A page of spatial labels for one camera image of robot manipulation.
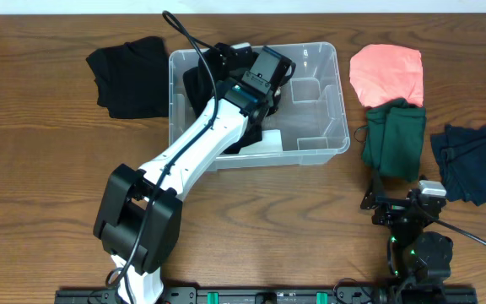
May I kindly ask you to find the clear plastic storage bin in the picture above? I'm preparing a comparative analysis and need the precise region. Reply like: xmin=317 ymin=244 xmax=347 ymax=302
xmin=167 ymin=41 xmax=351 ymax=171

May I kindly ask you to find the pink folded garment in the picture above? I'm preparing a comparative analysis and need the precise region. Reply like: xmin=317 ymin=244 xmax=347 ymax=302
xmin=349 ymin=44 xmax=424 ymax=108

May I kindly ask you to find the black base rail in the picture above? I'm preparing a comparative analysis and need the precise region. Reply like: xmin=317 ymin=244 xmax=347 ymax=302
xmin=55 ymin=285 xmax=480 ymax=304

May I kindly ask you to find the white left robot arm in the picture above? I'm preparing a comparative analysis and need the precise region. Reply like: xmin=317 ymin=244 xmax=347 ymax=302
xmin=93 ymin=46 xmax=296 ymax=303

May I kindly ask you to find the black sparkly knit garment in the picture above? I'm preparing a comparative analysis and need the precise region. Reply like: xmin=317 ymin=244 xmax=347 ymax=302
xmin=183 ymin=43 xmax=280 ymax=155

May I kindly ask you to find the dark green folded garment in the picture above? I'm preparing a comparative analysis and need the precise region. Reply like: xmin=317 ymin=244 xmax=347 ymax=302
xmin=361 ymin=98 xmax=426 ymax=182

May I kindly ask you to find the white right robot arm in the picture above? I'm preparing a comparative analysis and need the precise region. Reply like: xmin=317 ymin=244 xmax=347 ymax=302
xmin=360 ymin=170 xmax=453 ymax=303

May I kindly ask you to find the dark navy garment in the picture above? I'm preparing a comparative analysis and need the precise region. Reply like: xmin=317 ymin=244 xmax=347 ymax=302
xmin=430 ymin=125 xmax=486 ymax=206

